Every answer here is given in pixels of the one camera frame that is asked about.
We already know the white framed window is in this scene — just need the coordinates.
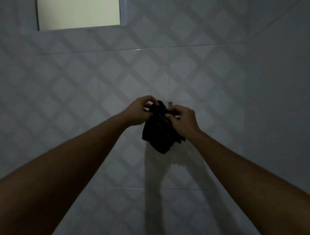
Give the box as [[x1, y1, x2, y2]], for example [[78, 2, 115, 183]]
[[36, 0, 127, 31]]

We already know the person's left hand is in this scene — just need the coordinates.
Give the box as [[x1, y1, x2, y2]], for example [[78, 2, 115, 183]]
[[123, 95, 160, 127]]

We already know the black cloth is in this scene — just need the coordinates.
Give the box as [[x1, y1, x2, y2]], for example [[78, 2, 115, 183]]
[[142, 100, 186, 154]]

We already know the person's left forearm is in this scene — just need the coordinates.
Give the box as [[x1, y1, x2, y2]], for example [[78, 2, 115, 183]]
[[0, 113, 129, 235]]

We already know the person's right forearm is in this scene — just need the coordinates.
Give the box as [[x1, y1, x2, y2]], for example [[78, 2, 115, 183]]
[[187, 130, 310, 235]]

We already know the person's right hand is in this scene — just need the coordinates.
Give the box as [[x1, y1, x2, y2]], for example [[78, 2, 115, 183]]
[[165, 105, 201, 139]]

